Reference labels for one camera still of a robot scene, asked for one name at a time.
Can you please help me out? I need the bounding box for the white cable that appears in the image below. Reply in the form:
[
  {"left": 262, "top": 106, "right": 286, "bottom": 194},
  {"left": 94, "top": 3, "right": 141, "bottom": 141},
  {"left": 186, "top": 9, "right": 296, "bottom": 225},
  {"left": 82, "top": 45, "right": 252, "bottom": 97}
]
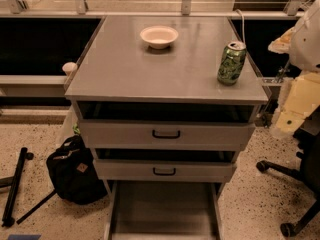
[{"left": 235, "top": 8, "right": 247, "bottom": 45}]

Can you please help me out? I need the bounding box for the white round knob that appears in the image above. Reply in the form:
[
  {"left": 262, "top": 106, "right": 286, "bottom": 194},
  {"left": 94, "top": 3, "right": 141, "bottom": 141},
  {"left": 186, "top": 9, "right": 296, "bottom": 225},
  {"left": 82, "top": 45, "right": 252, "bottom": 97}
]
[{"left": 62, "top": 62, "right": 78, "bottom": 76}]

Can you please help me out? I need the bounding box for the drawer with black handle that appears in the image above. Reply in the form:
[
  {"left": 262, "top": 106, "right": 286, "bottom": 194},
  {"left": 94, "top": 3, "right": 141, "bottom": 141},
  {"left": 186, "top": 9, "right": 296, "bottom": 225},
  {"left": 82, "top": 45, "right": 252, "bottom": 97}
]
[
  {"left": 94, "top": 159, "right": 236, "bottom": 183},
  {"left": 79, "top": 120, "right": 255, "bottom": 151}
]

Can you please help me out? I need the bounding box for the middle drawer with black handle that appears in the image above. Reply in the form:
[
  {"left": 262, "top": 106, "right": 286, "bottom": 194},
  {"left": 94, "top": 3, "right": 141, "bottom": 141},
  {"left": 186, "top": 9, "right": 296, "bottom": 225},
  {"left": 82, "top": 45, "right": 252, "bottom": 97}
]
[{"left": 94, "top": 159, "right": 236, "bottom": 183}]

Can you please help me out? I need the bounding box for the black metal stand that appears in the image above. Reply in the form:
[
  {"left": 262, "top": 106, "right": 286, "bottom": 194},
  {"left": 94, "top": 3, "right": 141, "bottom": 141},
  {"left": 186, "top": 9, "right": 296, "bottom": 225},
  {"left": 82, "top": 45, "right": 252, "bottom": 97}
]
[{"left": 0, "top": 147, "right": 56, "bottom": 227}]

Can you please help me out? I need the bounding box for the grey drawer cabinet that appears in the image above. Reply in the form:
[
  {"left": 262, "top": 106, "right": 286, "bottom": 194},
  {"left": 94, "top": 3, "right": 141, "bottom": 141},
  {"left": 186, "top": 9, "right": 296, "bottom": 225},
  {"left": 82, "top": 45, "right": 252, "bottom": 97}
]
[{"left": 64, "top": 15, "right": 272, "bottom": 240}]

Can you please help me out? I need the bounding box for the green soda can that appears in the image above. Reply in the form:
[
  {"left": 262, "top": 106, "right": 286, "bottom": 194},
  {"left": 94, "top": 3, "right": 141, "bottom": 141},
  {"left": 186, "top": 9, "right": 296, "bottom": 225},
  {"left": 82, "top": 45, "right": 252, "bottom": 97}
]
[{"left": 217, "top": 41, "right": 247, "bottom": 85}]

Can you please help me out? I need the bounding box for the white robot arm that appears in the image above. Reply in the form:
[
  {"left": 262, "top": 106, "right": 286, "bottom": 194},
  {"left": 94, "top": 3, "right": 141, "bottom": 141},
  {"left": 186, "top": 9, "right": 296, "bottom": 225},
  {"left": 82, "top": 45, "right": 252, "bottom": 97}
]
[{"left": 268, "top": 0, "right": 320, "bottom": 139}]

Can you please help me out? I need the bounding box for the blue object on floor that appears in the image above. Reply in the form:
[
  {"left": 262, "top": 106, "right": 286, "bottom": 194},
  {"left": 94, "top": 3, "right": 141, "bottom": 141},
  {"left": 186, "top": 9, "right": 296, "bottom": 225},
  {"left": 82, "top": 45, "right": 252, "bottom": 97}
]
[{"left": 7, "top": 234, "right": 41, "bottom": 240}]

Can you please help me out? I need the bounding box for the black backpack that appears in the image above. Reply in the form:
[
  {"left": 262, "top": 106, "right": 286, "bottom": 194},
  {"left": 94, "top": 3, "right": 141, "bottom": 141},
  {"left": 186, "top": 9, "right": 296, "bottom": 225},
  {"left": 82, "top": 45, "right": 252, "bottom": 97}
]
[{"left": 46, "top": 135, "right": 107, "bottom": 205}]

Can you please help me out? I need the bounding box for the open bottom drawer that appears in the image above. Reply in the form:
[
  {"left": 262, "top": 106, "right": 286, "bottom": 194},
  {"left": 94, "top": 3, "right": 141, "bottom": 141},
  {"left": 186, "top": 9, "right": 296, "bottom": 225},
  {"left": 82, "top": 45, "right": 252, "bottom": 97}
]
[{"left": 103, "top": 181, "right": 224, "bottom": 240}]

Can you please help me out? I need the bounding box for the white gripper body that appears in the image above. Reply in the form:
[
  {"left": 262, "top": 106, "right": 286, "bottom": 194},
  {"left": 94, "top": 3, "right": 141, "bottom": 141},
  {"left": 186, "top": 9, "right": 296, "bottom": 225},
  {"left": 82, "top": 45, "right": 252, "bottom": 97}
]
[{"left": 270, "top": 72, "right": 320, "bottom": 139}]

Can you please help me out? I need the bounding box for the white bowl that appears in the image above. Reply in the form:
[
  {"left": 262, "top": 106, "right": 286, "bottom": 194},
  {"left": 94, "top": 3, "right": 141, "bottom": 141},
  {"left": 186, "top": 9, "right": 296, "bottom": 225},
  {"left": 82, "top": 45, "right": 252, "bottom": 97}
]
[{"left": 140, "top": 26, "right": 179, "bottom": 49}]

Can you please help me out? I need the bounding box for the black office chair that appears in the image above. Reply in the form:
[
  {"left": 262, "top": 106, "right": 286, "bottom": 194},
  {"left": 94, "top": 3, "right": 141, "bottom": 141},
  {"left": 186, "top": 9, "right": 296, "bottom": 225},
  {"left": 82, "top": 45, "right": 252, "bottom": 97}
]
[{"left": 256, "top": 109, "right": 320, "bottom": 237}]

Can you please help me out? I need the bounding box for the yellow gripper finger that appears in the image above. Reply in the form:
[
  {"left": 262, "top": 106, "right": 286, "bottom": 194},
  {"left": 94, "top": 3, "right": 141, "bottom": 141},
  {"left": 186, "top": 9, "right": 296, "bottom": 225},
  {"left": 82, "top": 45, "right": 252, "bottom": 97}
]
[{"left": 268, "top": 27, "right": 295, "bottom": 54}]

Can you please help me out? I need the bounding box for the top drawer with black handle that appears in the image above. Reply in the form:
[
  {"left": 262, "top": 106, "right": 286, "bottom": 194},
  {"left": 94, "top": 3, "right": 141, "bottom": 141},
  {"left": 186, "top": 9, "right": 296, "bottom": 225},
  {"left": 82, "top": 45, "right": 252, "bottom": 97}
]
[{"left": 79, "top": 120, "right": 255, "bottom": 151}]

